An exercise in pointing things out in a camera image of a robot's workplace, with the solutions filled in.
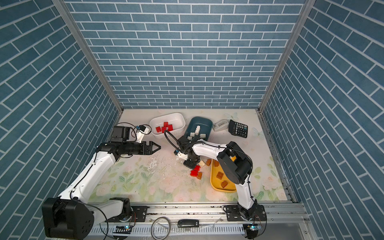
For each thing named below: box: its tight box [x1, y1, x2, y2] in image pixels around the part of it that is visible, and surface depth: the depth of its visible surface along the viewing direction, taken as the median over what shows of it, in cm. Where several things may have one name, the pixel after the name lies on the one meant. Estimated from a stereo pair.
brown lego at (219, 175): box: [216, 171, 224, 180], surface depth 87 cm
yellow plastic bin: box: [210, 159, 237, 193], surface depth 85 cm
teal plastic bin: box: [184, 116, 213, 141], surface depth 108 cm
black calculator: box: [228, 119, 248, 138], surface depth 107 cm
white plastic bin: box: [149, 113, 186, 139], surface depth 112 cm
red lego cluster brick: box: [190, 165, 201, 177], surface depth 88 cm
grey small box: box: [213, 119, 229, 132], surface depth 110 cm
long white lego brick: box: [195, 125, 201, 136], surface depth 107 cm
